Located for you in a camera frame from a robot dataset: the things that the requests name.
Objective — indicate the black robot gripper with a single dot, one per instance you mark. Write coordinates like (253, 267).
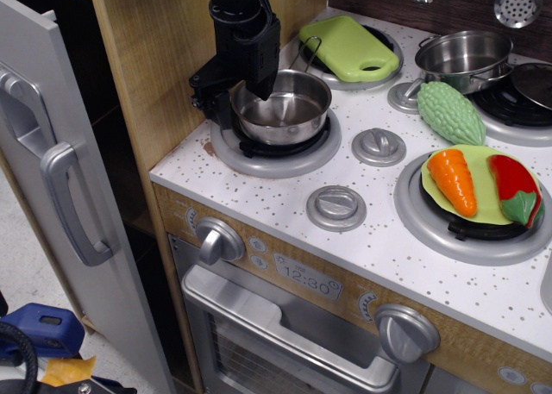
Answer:
(247, 48)

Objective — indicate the small steel pan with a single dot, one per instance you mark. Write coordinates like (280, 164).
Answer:
(294, 112)

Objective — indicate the back left stove burner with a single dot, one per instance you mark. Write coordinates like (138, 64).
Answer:
(303, 57)

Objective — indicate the stove burner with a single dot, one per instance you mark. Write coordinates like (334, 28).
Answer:
(303, 57)
(431, 227)
(263, 161)
(511, 117)

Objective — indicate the front left stove burner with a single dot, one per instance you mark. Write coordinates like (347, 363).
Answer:
(263, 161)

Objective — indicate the back right stove burner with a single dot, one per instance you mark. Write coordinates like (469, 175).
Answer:
(511, 117)

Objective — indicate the front right stove burner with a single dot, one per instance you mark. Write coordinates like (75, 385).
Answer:
(431, 227)

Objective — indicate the green plastic cutting board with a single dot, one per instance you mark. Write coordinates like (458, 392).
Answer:
(351, 52)

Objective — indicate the silver stovetop knob upper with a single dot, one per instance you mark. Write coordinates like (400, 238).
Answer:
(378, 147)

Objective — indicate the silver stovetop knob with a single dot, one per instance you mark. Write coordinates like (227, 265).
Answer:
(336, 208)
(403, 97)
(378, 147)

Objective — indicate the left oven dial knob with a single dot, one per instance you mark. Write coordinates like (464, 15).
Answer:
(218, 241)

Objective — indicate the oven dial knob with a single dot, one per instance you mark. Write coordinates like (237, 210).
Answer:
(218, 241)
(405, 335)

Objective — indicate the silver stovetop knob lower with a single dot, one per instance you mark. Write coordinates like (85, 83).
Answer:
(336, 208)

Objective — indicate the silver stovetop knob back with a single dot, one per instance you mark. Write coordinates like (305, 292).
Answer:
(403, 97)

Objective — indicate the oven clock display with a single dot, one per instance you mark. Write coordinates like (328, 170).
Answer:
(308, 277)

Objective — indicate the grey fridge door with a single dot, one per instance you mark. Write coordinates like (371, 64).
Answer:
(49, 145)

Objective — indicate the green toy bitter gourd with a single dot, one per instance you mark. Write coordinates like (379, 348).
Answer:
(450, 114)

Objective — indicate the orange toy carrot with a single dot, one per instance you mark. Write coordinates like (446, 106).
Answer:
(450, 172)

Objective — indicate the light green plate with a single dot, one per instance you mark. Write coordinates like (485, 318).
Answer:
(489, 211)

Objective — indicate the hanging steel strainer spoon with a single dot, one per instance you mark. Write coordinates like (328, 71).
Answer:
(517, 13)

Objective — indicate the dark pot lid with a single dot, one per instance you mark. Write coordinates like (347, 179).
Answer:
(533, 80)

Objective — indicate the right oven dial knob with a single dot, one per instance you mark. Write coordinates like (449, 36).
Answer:
(405, 335)

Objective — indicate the red toy chili pepper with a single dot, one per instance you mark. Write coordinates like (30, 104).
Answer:
(520, 196)

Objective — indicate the blue device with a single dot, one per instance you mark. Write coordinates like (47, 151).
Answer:
(54, 332)

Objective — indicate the yellow paper scrap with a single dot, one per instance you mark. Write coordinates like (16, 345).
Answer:
(67, 371)

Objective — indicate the silver fridge door handle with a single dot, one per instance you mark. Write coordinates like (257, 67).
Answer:
(54, 168)

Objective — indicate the silver oven door handle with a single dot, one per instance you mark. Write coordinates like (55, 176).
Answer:
(261, 320)

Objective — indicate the steel pot with handles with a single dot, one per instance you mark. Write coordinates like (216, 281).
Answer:
(469, 61)

